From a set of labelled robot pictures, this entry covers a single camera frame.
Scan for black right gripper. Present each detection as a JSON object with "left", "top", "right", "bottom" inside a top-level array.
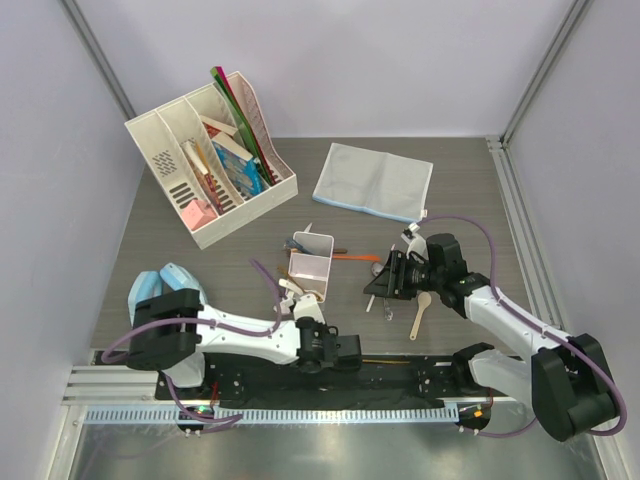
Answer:
[{"left": 364, "top": 250, "right": 444, "bottom": 301}]

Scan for beige wooden spoon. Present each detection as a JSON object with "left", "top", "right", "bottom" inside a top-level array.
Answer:
[{"left": 409, "top": 291, "right": 432, "bottom": 341}]

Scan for white chopstick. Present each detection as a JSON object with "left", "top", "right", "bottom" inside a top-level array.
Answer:
[{"left": 365, "top": 295, "right": 376, "bottom": 313}]

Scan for orange plastic utensil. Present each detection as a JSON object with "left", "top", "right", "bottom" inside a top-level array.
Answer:
[{"left": 332, "top": 254, "right": 381, "bottom": 262}]

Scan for white ceramic spoon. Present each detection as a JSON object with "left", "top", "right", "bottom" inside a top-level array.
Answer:
[{"left": 278, "top": 278, "right": 304, "bottom": 296}]

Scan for white utensil container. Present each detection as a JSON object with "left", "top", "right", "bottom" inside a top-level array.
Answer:
[{"left": 288, "top": 231, "right": 334, "bottom": 304}]

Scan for grey cloth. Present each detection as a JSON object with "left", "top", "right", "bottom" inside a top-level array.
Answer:
[{"left": 312, "top": 143, "right": 434, "bottom": 223}]

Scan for blue plastic knife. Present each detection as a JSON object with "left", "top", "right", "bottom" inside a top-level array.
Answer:
[{"left": 284, "top": 238, "right": 309, "bottom": 254}]

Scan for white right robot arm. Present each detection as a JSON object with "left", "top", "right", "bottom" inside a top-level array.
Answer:
[{"left": 363, "top": 233, "right": 623, "bottom": 441}]

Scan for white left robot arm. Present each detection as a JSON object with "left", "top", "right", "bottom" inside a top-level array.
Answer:
[{"left": 125, "top": 289, "right": 362, "bottom": 399}]

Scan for pink box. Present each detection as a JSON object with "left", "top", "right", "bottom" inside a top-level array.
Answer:
[{"left": 181, "top": 199, "right": 218, "bottom": 231}]

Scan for light blue headphones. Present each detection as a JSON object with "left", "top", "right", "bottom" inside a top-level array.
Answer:
[{"left": 127, "top": 262, "right": 208, "bottom": 317}]

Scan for blue illustrated book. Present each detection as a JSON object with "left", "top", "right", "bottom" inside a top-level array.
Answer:
[{"left": 212, "top": 132, "right": 264, "bottom": 198}]

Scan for red striped book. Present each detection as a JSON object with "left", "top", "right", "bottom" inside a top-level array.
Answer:
[{"left": 181, "top": 141, "right": 224, "bottom": 215}]

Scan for green plastic folder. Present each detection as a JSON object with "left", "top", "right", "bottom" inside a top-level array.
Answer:
[{"left": 210, "top": 66, "right": 275, "bottom": 186}]

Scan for white desktop file organizer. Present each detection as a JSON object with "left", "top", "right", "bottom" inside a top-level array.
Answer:
[{"left": 125, "top": 72, "right": 298, "bottom": 249}]

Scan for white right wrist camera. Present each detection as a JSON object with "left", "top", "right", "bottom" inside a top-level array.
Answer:
[{"left": 401, "top": 222, "right": 427, "bottom": 257}]

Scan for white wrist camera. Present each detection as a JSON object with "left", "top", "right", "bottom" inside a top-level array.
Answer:
[
  {"left": 401, "top": 222, "right": 427, "bottom": 257},
  {"left": 289, "top": 293, "right": 325, "bottom": 324}
]

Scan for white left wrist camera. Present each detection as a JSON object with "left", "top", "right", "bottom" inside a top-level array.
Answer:
[{"left": 289, "top": 293, "right": 325, "bottom": 324}]

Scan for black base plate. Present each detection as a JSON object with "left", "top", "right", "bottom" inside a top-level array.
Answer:
[{"left": 175, "top": 345, "right": 508, "bottom": 410}]

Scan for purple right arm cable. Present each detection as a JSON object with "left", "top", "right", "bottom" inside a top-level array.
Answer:
[{"left": 419, "top": 214, "right": 629, "bottom": 440}]

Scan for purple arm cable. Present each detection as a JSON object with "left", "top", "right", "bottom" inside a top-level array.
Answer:
[
  {"left": 419, "top": 214, "right": 629, "bottom": 440},
  {"left": 102, "top": 257, "right": 296, "bottom": 434}
]

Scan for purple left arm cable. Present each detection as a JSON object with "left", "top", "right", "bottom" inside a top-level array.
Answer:
[{"left": 102, "top": 257, "right": 296, "bottom": 434}]

